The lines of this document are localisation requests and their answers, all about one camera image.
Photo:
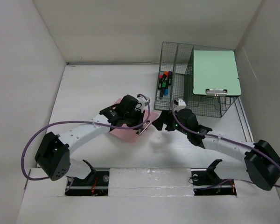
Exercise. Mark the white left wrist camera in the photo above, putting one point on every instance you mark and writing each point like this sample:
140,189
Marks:
143,101

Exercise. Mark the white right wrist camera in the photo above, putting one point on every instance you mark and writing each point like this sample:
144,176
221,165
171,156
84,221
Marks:
179,104

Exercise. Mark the orange capped black highlighter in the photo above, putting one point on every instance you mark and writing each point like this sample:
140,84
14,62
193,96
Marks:
163,77

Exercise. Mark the green wire mesh organizer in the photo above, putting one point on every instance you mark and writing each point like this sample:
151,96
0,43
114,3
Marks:
178,58

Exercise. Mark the black mounting rail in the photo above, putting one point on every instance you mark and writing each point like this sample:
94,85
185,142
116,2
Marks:
146,182

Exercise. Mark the purple capped black highlighter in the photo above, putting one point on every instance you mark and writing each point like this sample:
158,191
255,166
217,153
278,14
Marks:
170,75

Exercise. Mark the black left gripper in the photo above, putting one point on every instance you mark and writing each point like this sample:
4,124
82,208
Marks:
140,116

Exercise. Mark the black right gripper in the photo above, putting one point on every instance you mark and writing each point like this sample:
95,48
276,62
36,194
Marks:
164,117

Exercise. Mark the green clipboard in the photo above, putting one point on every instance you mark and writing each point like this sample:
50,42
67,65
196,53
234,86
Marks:
215,73

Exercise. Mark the pink capped black highlighter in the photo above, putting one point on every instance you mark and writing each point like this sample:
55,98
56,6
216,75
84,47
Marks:
159,84

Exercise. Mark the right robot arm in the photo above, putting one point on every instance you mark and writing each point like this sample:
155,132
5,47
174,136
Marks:
261,162

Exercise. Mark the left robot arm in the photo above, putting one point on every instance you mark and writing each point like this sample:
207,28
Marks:
54,152

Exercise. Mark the pink clipboard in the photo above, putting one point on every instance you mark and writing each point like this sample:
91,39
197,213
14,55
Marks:
131,136

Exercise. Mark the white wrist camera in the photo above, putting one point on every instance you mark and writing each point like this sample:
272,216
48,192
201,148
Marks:
143,101
179,104

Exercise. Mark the green capped black highlighter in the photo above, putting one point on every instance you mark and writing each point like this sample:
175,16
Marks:
163,88

